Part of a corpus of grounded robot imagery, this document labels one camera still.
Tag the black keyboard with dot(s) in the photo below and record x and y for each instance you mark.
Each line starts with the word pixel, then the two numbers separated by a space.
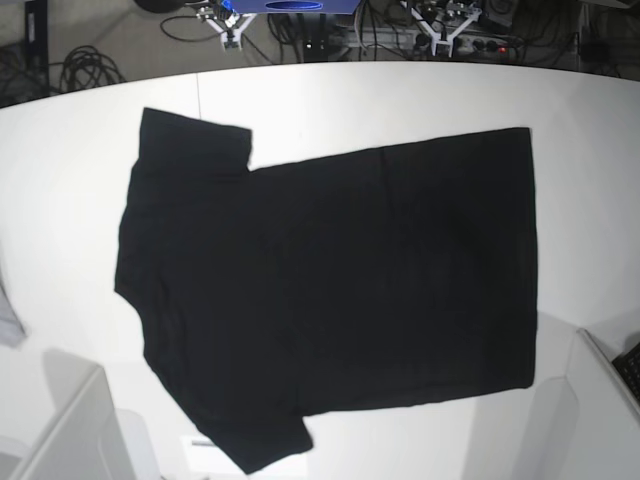
pixel 628 367

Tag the white left partition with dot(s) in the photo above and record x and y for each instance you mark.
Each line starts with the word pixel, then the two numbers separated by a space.
pixel 83 440

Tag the blue box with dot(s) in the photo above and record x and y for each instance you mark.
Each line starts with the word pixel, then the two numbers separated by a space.
pixel 294 6

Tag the white partition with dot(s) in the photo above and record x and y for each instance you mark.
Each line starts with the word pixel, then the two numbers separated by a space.
pixel 605 444
pixel 83 440

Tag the white label plate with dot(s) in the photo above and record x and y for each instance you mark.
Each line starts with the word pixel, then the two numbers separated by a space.
pixel 201 455

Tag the black T-shirt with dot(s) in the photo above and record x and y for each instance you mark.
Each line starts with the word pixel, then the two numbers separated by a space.
pixel 389 277

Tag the white power strip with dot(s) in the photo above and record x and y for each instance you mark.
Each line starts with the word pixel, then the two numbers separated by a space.
pixel 465 43

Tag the white right partition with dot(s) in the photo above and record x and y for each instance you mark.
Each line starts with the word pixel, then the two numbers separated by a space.
pixel 605 444

